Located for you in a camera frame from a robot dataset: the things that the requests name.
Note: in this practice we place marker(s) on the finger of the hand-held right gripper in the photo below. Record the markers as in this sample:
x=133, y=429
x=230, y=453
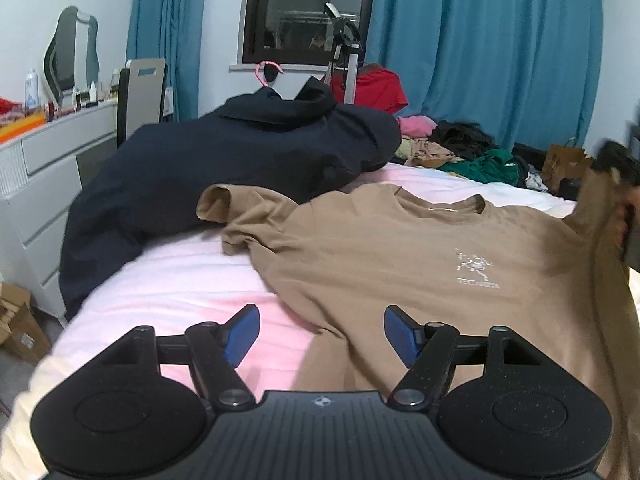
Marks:
x=617, y=160

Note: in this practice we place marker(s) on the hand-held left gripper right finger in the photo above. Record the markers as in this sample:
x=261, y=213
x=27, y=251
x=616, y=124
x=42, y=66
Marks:
x=400, y=336

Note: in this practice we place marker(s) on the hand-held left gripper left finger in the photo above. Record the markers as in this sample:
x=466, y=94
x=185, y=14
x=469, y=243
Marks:
x=242, y=336

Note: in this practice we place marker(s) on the tan t-shirt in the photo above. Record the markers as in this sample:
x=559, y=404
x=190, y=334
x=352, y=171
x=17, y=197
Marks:
x=400, y=245

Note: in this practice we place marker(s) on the pink clothes hanger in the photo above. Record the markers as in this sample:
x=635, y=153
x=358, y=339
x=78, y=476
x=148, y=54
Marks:
x=260, y=73

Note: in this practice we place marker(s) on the person's right hand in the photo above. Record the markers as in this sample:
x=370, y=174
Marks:
x=621, y=226

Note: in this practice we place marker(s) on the brown paper bag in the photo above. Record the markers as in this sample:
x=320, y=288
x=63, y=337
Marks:
x=560, y=165

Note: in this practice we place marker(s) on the bed with pink sheet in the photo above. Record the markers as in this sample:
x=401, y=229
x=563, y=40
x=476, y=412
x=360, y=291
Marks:
x=190, y=280

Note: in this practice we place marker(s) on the green garment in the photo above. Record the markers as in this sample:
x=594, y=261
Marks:
x=495, y=167

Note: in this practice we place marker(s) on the black garment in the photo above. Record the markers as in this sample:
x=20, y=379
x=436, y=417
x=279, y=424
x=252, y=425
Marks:
x=460, y=140

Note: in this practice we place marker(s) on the blue curtain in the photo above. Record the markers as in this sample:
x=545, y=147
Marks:
x=160, y=20
x=500, y=50

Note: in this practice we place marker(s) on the navy hoodie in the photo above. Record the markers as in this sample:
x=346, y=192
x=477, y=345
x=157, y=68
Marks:
x=225, y=160

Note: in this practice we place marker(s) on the beige garment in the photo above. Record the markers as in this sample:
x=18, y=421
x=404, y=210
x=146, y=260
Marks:
x=425, y=152

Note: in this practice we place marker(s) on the pink garment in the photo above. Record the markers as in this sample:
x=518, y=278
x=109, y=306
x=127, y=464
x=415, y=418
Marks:
x=415, y=125

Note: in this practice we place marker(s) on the large cardboard box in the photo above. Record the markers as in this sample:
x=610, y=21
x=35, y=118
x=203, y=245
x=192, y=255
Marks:
x=25, y=335

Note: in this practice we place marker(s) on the small cardboard box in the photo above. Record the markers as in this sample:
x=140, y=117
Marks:
x=15, y=297

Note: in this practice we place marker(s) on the white dresser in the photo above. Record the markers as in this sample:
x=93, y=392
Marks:
x=45, y=200

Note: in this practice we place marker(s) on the red garment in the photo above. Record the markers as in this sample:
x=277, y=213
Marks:
x=380, y=87

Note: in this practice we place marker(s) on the grey backed chair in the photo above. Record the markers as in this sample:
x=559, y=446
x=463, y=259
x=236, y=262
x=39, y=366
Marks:
x=142, y=95

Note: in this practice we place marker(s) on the silver garment steamer stand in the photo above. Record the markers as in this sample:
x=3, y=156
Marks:
x=352, y=75

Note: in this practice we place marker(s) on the white ribbed container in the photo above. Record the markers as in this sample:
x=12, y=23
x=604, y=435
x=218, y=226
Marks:
x=11, y=167

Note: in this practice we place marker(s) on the row of small cosmetic bottles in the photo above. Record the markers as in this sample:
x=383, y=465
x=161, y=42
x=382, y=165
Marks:
x=80, y=100

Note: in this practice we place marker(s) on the orange box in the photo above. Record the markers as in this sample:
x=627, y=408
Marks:
x=22, y=127

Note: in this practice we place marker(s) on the white spray bottle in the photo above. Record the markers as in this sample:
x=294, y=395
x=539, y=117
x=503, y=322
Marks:
x=32, y=92

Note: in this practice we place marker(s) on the red box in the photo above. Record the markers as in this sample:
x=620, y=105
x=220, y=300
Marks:
x=10, y=106

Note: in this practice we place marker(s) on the wavy vanity mirror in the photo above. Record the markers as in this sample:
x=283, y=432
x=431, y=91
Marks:
x=70, y=55

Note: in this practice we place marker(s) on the dark framed window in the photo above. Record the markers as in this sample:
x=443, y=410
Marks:
x=300, y=10

